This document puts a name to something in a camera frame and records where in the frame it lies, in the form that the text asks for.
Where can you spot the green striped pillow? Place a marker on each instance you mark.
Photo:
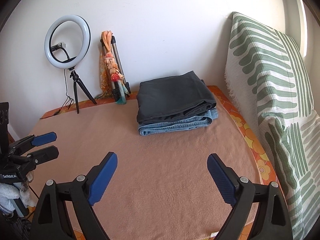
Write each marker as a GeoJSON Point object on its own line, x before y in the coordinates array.
{"type": "Point", "coordinates": [293, 145]}

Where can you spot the orange floral scarf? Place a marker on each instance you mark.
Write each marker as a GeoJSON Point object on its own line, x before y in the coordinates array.
{"type": "Point", "coordinates": [110, 72]}

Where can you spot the green striped white cushion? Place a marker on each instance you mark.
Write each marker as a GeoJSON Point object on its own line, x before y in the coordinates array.
{"type": "Point", "coordinates": [266, 73]}

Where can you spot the peach blanket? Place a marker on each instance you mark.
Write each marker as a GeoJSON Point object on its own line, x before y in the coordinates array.
{"type": "Point", "coordinates": [150, 167]}

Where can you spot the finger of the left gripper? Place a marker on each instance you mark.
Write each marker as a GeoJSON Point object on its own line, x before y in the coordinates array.
{"type": "Point", "coordinates": [40, 154]}
{"type": "Point", "coordinates": [42, 138]}

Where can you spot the black pants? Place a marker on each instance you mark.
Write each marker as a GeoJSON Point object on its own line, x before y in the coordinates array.
{"type": "Point", "coordinates": [173, 98]}

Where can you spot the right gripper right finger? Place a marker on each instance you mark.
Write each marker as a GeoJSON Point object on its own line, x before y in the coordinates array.
{"type": "Point", "coordinates": [272, 217]}

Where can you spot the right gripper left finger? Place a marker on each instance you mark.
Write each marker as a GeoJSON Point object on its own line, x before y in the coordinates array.
{"type": "Point", "coordinates": [51, 219]}

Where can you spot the folded blue jeans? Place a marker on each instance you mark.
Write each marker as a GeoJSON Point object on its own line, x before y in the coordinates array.
{"type": "Point", "coordinates": [194, 122]}

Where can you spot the white ring light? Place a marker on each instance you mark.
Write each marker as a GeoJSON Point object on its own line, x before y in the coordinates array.
{"type": "Point", "coordinates": [67, 41]}

